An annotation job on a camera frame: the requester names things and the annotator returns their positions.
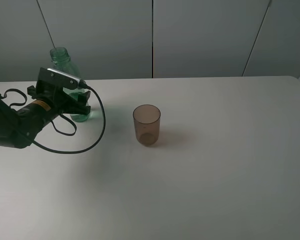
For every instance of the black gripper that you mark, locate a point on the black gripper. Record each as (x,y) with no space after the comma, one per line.
(49,99)

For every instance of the green transparent plastic bottle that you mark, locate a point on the green transparent plastic bottle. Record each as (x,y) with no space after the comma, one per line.
(62,61)

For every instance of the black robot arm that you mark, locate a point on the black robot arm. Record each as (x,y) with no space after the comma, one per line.
(20,123)

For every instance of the pink translucent plastic cup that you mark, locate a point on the pink translucent plastic cup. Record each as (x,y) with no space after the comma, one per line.
(146,119)

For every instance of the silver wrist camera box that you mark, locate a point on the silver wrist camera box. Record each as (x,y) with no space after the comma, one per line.
(59,78)

